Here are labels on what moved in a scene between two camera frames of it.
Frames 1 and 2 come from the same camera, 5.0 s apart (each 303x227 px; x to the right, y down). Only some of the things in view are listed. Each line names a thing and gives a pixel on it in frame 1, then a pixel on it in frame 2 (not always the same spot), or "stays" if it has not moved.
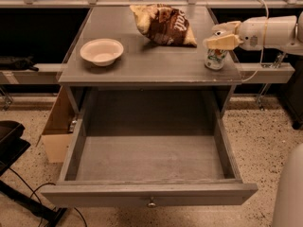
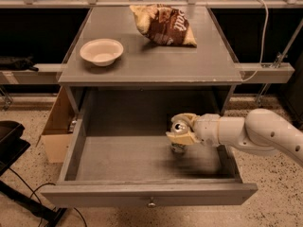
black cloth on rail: (18, 63) stays
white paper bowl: (102, 51) stays
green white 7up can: (215, 59) to (179, 148)
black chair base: (12, 145) stays
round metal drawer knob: (151, 203) stays
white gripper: (251, 35) to (207, 129)
